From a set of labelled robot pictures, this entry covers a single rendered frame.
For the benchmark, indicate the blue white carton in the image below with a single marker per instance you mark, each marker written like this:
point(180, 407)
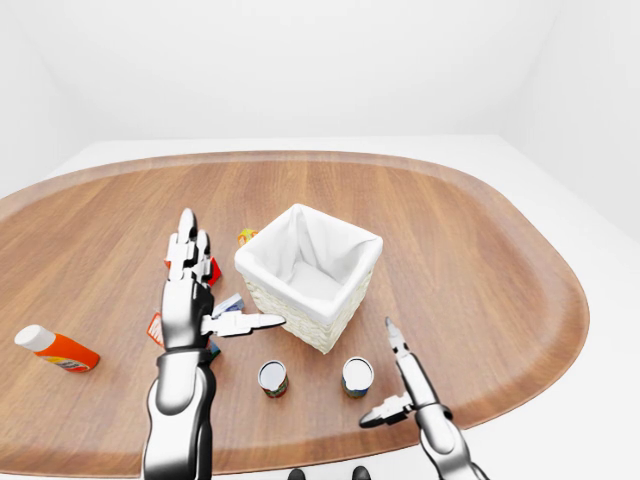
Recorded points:
point(229, 303)

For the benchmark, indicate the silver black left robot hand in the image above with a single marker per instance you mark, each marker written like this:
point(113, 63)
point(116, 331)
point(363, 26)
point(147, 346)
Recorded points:
point(181, 310)

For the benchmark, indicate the tin with red label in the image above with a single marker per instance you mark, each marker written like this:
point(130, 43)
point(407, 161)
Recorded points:
point(273, 376)

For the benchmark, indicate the small dark shape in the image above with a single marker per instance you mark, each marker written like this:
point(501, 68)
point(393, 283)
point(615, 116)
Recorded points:
point(360, 473)
point(296, 475)

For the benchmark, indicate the orange red box white print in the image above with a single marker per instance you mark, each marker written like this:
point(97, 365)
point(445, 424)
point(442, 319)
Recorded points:
point(155, 330)

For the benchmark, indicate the orange bottle with white cap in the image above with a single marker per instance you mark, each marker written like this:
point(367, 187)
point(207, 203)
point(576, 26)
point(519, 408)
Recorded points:
point(65, 352)

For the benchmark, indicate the tin with blue yellow label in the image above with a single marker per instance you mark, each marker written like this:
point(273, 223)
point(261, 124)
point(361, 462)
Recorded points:
point(357, 374)

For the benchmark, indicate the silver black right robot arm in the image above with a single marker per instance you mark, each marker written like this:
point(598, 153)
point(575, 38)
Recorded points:
point(442, 435)

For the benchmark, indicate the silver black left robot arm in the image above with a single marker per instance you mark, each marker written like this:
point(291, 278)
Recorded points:
point(175, 400)

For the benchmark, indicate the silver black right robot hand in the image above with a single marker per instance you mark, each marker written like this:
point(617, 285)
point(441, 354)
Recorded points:
point(415, 375)

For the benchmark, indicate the white wicker basket with liner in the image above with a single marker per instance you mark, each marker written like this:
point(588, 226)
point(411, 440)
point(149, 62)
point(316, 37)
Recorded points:
point(310, 280)

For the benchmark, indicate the blue green box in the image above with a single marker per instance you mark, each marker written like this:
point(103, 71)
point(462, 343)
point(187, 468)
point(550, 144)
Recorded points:
point(215, 349)

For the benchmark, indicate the small yellow box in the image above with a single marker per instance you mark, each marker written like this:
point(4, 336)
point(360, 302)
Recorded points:
point(246, 236)

